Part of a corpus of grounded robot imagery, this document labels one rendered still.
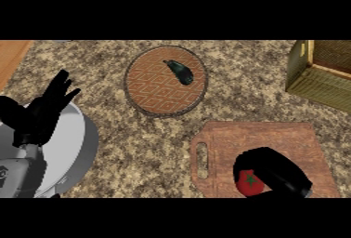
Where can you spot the brown wooden cutting board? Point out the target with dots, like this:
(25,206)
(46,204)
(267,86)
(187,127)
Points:
(268,136)

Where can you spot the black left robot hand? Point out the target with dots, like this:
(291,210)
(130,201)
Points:
(43,114)

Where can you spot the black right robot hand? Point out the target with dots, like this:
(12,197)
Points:
(279,170)

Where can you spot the dark eggplant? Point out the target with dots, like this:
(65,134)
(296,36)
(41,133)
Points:
(181,72)

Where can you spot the red tomato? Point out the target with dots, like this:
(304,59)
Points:
(249,183)

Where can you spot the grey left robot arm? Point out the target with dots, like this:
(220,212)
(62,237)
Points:
(22,176)

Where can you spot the olive wicker basket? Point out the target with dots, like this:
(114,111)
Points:
(320,83)

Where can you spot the grey round plate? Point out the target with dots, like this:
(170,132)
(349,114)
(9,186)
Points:
(68,145)

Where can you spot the oval patterned brown placemat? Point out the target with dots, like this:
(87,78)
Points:
(158,89)

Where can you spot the orange-brown wooden panel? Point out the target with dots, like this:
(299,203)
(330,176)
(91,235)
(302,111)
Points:
(10,59)

